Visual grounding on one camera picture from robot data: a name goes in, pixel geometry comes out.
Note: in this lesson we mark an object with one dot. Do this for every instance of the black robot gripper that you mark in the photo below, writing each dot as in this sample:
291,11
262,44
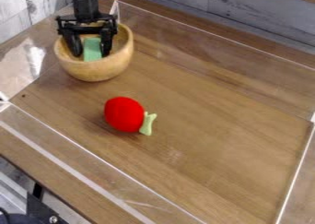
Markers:
87,20

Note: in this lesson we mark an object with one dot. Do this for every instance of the green rectangular block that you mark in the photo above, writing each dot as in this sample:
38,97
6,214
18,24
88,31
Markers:
92,51

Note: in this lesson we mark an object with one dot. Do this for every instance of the brown wooden bowl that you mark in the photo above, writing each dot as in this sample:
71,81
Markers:
104,68

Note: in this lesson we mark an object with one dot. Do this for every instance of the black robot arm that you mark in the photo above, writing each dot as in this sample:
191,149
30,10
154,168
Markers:
87,20

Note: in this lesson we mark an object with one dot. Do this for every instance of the red plush tomato toy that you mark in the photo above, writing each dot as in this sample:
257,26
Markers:
127,116

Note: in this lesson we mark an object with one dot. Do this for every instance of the clear acrylic tray barrier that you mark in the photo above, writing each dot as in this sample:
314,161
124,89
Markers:
230,157

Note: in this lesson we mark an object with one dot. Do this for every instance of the black clamp under table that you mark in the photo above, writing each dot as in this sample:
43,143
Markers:
38,210

